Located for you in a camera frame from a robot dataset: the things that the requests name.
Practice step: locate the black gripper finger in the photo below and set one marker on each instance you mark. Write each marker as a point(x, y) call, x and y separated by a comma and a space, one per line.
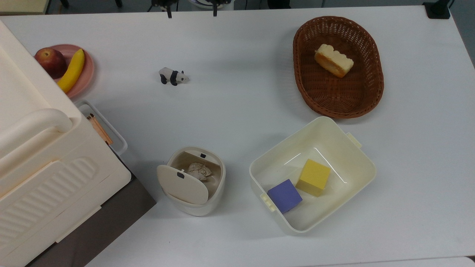
point(169, 12)
point(215, 10)

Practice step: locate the cream trash bin lid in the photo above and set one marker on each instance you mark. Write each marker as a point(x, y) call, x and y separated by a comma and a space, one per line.
point(182, 185)

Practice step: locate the panda figurine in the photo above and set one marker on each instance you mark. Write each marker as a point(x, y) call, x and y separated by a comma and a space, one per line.
point(172, 76)

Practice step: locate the toy bread loaf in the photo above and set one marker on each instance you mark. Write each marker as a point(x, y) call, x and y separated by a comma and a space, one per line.
point(333, 60)

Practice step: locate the white tray with pencils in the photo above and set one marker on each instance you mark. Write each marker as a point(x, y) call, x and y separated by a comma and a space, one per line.
point(117, 135)

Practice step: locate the white paper ball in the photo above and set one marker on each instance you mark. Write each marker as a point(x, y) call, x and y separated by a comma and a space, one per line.
point(199, 171)

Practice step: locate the yellow toy banana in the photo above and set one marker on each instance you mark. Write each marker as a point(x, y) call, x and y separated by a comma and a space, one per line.
point(72, 70)

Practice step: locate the black camera stand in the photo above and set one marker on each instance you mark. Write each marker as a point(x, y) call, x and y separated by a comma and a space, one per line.
point(438, 9)

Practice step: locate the cream plastic cabinet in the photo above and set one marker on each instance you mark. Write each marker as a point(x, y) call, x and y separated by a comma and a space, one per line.
point(44, 178)

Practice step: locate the cream plastic storage box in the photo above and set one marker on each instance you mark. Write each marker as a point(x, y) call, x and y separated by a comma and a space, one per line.
point(334, 141)

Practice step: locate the brown wicker basket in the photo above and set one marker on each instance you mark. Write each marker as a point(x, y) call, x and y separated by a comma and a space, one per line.
point(334, 96)

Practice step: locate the pink plate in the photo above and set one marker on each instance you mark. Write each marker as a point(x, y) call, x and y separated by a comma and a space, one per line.
point(86, 70)

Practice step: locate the orange brown strip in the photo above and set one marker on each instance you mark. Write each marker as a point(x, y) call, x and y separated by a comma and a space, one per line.
point(99, 129)

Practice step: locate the yellow cube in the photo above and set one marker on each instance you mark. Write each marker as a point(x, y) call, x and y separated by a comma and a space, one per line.
point(313, 177)

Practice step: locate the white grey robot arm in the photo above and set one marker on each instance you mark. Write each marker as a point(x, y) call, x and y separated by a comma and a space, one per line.
point(209, 4)

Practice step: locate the purple cube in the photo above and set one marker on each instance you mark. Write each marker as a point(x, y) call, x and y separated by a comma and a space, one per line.
point(285, 195)

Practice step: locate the red toy apple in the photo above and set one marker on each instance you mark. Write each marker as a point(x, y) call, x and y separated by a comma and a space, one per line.
point(51, 61)

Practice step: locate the beige table top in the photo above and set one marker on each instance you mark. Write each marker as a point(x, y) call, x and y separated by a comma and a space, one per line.
point(22, 5)

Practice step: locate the cream trash bin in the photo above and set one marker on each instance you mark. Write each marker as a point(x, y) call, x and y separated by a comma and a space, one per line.
point(219, 185)

